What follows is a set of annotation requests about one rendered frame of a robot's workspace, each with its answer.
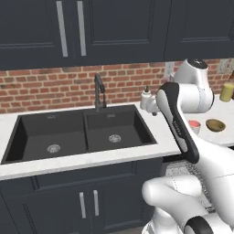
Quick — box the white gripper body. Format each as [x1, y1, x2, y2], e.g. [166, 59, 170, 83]
[146, 94, 160, 114]

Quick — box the red cup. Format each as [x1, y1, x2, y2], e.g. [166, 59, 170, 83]
[187, 119, 202, 135]

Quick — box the dishwasher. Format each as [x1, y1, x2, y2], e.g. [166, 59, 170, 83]
[160, 152, 218, 215]

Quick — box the olive brown bowl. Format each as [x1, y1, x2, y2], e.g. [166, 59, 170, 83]
[205, 118, 228, 133]

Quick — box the dark base cupboard door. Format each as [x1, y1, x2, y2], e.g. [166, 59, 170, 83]
[88, 174, 157, 234]
[3, 184, 92, 234]

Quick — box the white soap dispenser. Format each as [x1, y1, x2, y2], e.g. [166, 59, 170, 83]
[140, 85, 153, 109]

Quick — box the black tap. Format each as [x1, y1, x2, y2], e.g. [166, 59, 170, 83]
[93, 72, 108, 112]

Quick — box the yellow green jar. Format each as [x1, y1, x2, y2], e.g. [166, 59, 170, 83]
[219, 82, 234, 103]

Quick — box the black double sink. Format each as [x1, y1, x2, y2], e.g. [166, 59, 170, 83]
[0, 104, 158, 165]

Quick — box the dark bottle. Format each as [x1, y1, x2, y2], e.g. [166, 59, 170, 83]
[230, 69, 234, 101]

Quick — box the dark false drawer front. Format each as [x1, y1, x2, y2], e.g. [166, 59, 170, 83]
[30, 160, 138, 192]

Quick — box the white wall socket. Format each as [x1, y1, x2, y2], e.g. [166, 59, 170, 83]
[164, 61, 176, 79]

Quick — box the dark wall cupboard door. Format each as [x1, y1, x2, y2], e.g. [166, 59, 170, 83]
[72, 0, 172, 67]
[164, 0, 234, 62]
[0, 0, 76, 71]

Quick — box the grey wall cupboard handle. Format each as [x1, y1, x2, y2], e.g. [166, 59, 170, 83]
[76, 0, 88, 58]
[56, 0, 69, 59]

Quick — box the grey base cupboard handle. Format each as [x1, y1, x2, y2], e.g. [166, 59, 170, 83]
[92, 189, 101, 218]
[79, 191, 88, 219]

